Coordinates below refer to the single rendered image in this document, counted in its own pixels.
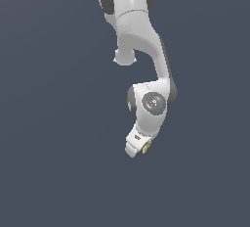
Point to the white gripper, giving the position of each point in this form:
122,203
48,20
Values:
135,141

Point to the small yellow block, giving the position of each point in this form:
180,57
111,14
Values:
146,147

